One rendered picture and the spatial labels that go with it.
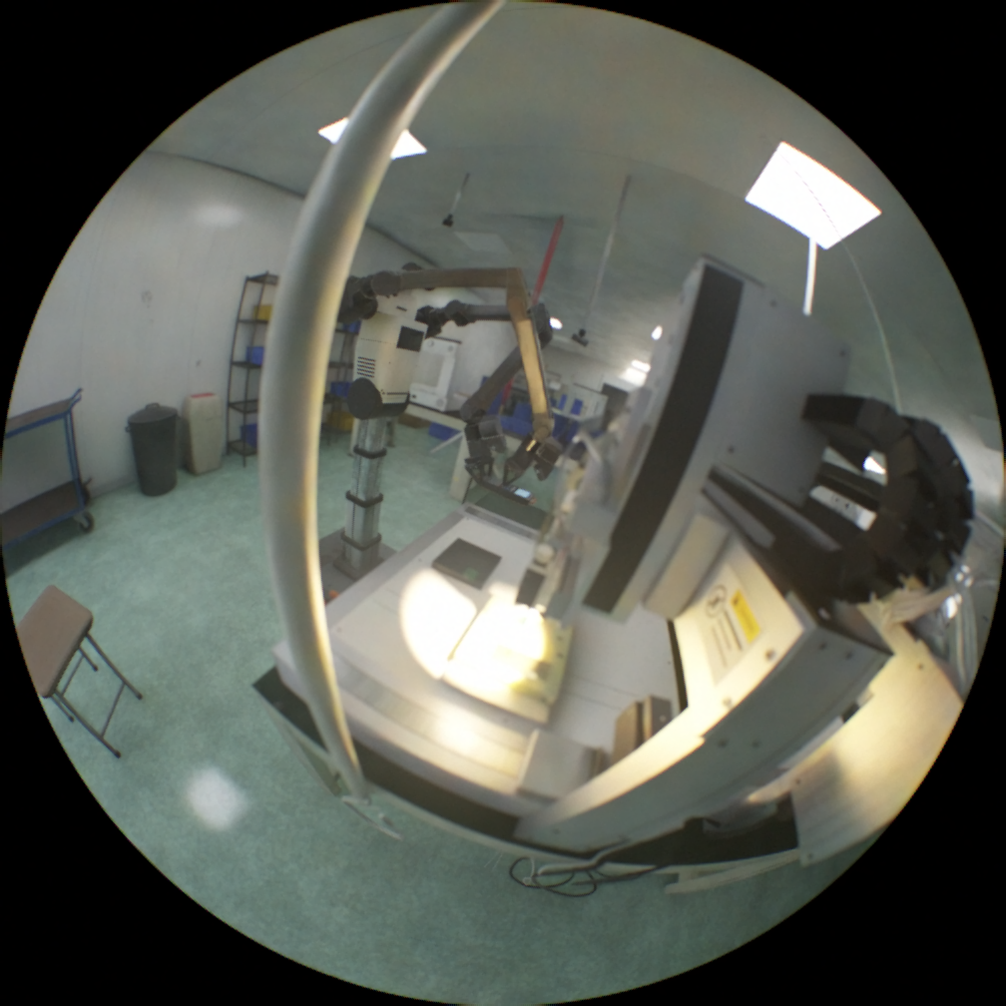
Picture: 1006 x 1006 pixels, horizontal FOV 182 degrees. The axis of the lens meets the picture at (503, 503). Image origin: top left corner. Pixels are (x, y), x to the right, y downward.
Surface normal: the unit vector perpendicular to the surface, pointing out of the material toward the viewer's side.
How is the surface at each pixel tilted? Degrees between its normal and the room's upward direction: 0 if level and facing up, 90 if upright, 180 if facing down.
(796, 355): 90
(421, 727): 0
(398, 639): 0
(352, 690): 0
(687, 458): 90
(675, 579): 90
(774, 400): 90
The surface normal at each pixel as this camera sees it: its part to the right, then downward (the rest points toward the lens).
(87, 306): 0.91, 0.37
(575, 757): 0.28, -0.88
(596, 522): -0.31, 0.30
